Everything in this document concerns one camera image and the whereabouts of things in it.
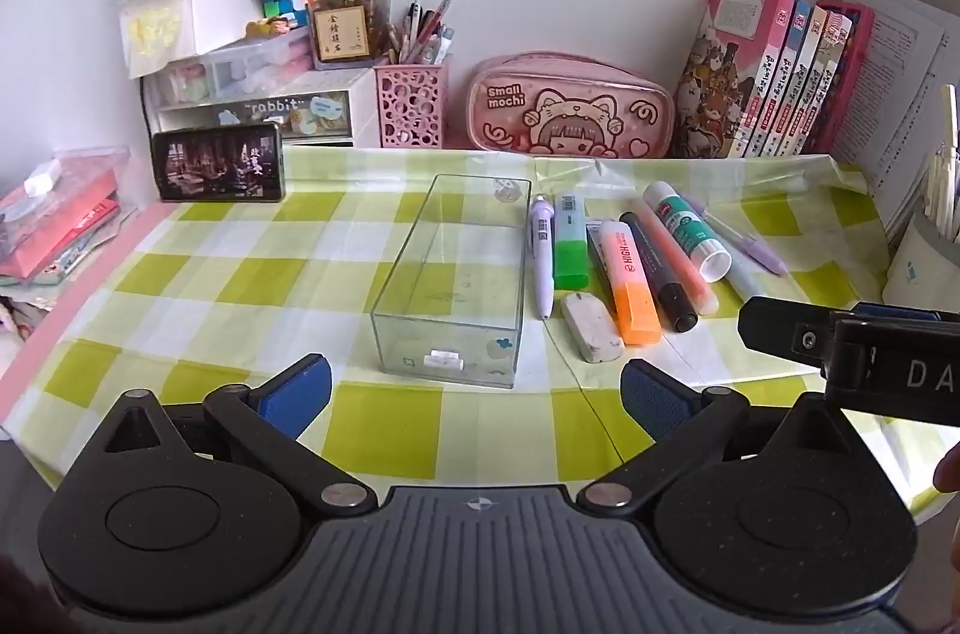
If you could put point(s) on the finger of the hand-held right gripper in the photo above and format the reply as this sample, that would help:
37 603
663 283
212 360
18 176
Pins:
896 311
780 330

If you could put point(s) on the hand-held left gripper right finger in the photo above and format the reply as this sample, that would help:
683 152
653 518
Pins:
654 398

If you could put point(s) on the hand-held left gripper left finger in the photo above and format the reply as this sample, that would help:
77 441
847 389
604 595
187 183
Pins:
296 390

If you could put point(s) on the pale blue pen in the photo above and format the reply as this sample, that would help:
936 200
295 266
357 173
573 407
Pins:
746 281

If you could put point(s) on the purple clear pen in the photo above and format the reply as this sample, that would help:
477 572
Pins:
761 251

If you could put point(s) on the white eraser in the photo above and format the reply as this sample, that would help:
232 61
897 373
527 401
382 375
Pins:
592 326

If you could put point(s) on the pink highlighter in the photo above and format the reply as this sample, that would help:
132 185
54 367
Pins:
694 289

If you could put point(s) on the black marker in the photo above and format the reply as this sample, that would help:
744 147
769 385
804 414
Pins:
667 289

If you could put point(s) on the orange highlighter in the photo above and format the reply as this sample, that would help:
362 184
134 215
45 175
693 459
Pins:
630 289

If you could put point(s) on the glue stick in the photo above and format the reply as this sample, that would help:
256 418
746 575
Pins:
686 229

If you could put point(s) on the dark slim pen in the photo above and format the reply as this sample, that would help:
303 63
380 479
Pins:
600 263

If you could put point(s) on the green highlighter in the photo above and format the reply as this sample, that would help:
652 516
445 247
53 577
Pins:
570 251

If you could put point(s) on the white purple fat pen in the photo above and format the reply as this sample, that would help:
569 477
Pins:
541 259

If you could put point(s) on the clear plastic organizer box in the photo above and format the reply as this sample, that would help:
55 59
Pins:
450 274

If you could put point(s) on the person's right hand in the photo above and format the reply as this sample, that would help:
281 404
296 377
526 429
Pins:
951 473

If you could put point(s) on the green white checked tablecloth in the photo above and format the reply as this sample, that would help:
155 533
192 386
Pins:
225 281

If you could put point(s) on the stack of printed papers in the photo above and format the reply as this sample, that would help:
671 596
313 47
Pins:
892 79

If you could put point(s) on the black smartphone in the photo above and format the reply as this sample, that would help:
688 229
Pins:
217 162

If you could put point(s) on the pink book slipcase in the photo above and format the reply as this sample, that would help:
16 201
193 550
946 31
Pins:
862 72

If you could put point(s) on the pink folder stack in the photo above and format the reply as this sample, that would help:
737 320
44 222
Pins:
67 221

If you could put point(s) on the white drawer unit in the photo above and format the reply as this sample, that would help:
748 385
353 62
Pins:
361 109

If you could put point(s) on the pink cartoon pencil case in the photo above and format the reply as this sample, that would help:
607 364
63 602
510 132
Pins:
570 109

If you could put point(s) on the pink perforated pen holder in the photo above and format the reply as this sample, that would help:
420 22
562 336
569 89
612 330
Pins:
409 105

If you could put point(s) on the clear plastic case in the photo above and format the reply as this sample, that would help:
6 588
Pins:
90 158

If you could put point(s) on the clear storage box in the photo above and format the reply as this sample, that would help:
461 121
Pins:
255 64

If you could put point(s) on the white charger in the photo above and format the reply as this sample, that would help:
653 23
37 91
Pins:
43 177

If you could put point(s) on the framed calligraphy card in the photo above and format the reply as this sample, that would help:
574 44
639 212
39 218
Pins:
339 33

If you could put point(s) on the small brown figurine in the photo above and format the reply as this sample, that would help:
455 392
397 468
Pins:
268 27

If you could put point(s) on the clear square plant vase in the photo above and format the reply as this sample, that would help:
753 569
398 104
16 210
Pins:
377 27

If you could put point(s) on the bunch of pens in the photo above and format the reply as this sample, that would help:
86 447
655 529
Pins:
420 34

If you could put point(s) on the clear sheet with yellow print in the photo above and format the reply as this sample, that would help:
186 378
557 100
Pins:
154 34

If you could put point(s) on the white cardboard box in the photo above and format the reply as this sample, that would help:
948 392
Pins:
225 12

